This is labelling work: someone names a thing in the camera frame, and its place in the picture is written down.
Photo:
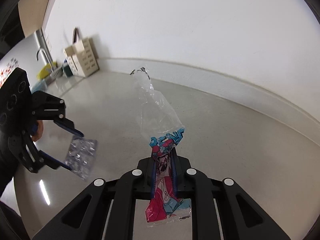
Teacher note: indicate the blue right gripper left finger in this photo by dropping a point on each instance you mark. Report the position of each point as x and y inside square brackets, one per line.
[153, 176]

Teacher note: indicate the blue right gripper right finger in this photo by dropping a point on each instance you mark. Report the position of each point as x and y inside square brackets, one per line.
[173, 172]

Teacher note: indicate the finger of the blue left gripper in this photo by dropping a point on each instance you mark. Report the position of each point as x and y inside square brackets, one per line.
[68, 125]
[52, 162]

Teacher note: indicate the colourful printed plastic wrapper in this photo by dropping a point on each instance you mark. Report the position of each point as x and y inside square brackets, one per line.
[161, 127]

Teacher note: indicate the chrome kitchen faucet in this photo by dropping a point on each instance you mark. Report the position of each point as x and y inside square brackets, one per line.
[42, 53]

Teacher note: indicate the person's left hand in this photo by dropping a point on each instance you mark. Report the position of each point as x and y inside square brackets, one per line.
[38, 134]

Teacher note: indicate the yellow cloth bundle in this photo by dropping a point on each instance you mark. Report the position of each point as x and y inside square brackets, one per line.
[44, 72]

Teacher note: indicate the dark green storage box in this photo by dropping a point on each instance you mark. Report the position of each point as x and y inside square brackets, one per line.
[66, 70]

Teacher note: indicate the cream utensil holder rack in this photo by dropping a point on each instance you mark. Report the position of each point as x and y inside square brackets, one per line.
[80, 56]

